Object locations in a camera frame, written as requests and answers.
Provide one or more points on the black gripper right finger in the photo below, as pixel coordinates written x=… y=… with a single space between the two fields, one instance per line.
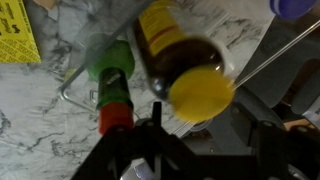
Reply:
x=282 y=154

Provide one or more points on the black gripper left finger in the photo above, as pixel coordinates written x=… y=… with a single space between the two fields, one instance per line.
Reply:
x=123 y=141

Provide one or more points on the brown bottle yellow cap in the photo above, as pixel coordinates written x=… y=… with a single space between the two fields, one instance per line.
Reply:
x=183 y=66

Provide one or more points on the yellow card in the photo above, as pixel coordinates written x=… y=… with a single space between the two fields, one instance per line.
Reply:
x=17 y=43

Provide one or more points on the green bottle red cap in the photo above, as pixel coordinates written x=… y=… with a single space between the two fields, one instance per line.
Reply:
x=112 y=71

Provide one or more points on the white bottle blue cap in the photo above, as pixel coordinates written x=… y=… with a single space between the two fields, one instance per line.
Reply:
x=291 y=9

